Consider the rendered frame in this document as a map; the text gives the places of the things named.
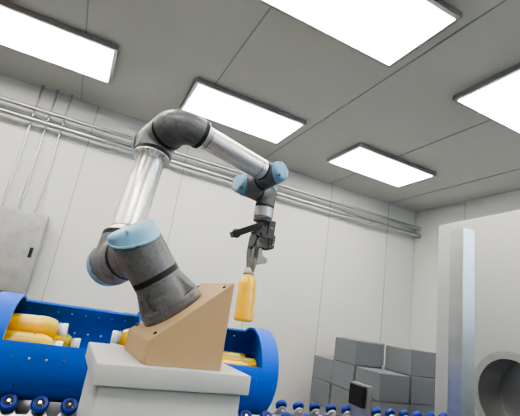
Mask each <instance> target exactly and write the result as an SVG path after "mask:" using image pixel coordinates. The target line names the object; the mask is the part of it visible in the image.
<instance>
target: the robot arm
mask: <svg viewBox="0 0 520 416"><path fill-rule="evenodd" d="M183 145H189V146H191V147H192V148H194V149H199V148H201V149H204V150H205V151H206V152H208V153H210V154H213V155H214V156H216V157H217V158H220V159H222V160H223V161H225V162H226V163H229V164H230V165H232V166H234V167H236V168H237V169H239V170H241V171H243V172H245V173H247V174H248V175H249V176H247V175H244V174H239V175H237V176H236V177H235V178H234V180H233V186H232V188H233V190H234V191H235V192H237V193H238V194H240V196H246V197H247V198H249V199H252V200H254V201H256V204H255V210H254V215H253V216H254V217H253V221H254V222H256V224H253V225H249V226H246V227H243V228H241V229H233V230H232V231H231V232H229V234H230V237H231V238H239V237H240V236H241V235H243V234H246V233H249V232H251V235H250V237H249V241H248V248H247V255H246V267H251V270H252V272H254V270H255V267H256V265H259V264H265V263H267V259H266V258H265V257H264V256H263V255H262V251H263V250H264V251H268V250H272V249H274V244H275V239H276V236H275V235H274V233H275V228H276V221H272V217H273V211H274V205H275V200H276V195H277V184H280V183H281V182H284V181H285V180H286V179H287V178H288V169H287V167H286V165H285V164H284V163H283V162H281V161H276V162H274V163H270V162H268V161H267V160H266V159H264V158H262V157H260V156H259V155H257V154H255V153H254V152H253V151H251V150H249V149H247V148H245V147H244V146H242V145H241V144H239V143H238V142H236V141H234V140H233V139H231V138H230V137H228V136H226V135H224V134H223V133H221V132H219V131H218V130H216V129H215V128H213V127H211V123H210V122H209V121H208V120H206V119H205V118H203V117H201V116H198V115H197V114H195V113H192V112H189V111H184V110H178V109H169V110H166V111H162V112H160V113H159V114H158V115H157V116H156V117H154V118H153V119H152V120H151V121H150V122H149V123H148V124H147V125H146V126H145V127H143V128H141V129H140V130H139V131H138V132H137V133H136V135H135V137H134V138H133V141H132V150H133V153H132V155H133V158H134V160H135V163H134V166H133V168H132V170H131V173H130V176H129V179H128V182H127V183H126V186H125V190H124V192H123V195H122V198H121V201H120V204H119V206H118V208H117V211H116V214H115V217H114V220H113V222H112V224H111V226H109V227H106V228H105V229H104V230H103V231H102V236H101V237H100V240H99V243H98V245H97V247H95V248H94V249H93V250H92V251H91V252H90V253H89V255H88V257H87V262H86V266H87V272H88V274H89V276H90V277H91V278H92V279H93V280H94V281H95V282H96V283H98V284H100V285H102V286H119V285H121V284H123V283H124V282H127V281H130V284H131V285H132V287H133V288H134V290H135V293H136V295H137V300H138V305H139V313H140V318H141V320H142V322H143V323H144V326H145V327H150V326H153V325H155V324H159V323H162V322H163V321H165V320H167V319H170V318H172V317H173V316H174V315H176V314H178V313H180V312H181V311H183V310H184V309H186V308H187V307H188V306H190V305H191V304H193V303H194V302H195V301H196V300H197V299H198V298H199V297H200V295H201V293H200V291H199V289H198V287H197V286H196V284H195V283H193V282H192V281H191V280H190V279H189V278H188V277H187V276H186V275H185V274H184V273H183V272H182V271H181V270H180V268H179V267H178V265H177V263H176V261H175V259H174V257H173V255H172V254H171V252H170V250H169V248H168V246H167V244H166V242H165V241H164V239H163V236H162V235H161V231H160V229H159V228H158V227H157V225H156V224H155V223H154V222H153V221H152V220H150V219H147V218H148V215H149V211H150V208H151V205H152V202H153V199H154V195H155V192H156V190H157V186H158V182H159V179H160V177H161V174H162V171H163V170H164V169H166V168H168V166H169V164H170V162H171V159H172V156H173V153H174V151H175V150H177V149H179V148H180V147H181V146H183ZM273 239H274V240H273ZM273 242H274V243H273ZM272 245H273V246H272Z"/></svg>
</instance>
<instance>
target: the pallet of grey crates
mask: <svg viewBox="0 0 520 416"><path fill-rule="evenodd" d="M384 352H385V365H384ZM383 365H384V366H383ZM435 378H436V353H435V352H427V351H423V350H418V349H412V348H407V347H396V346H390V345H386V347H385V344H384V343H376V342H372V341H367V340H361V339H355V338H345V337H341V338H340V337H336V340H335V349H334V357H326V356H319V355H314V365H313V374H312V381H311V389H310V405H311V404H312V403H315V402H316V403H319V405H320V410H319V415H324V414H326V411H325V407H326V406H327V405H328V404H335V406H336V408H337V409H336V411H335V412H336V414H335V416H341V415H342V412H341V408H342V407H343V406H344V405H350V406H351V404H350V403H348V399H349V389H350V383H352V382H353V381H357V382H360V383H362V384H365V385H369V386H371V387H372V398H371V409H374V408H376V407H377V408H380V409H381V416H385V411H386V410H387V409H393V410H394V411H395V416H399V412H400V411H401V410H403V409H406V410H408V412H409V416H412V414H413V412H415V411H420V412H421V413H422V414H423V416H425V415H426V413H428V412H434V411H435ZM310 405H309V413H310Z"/></svg>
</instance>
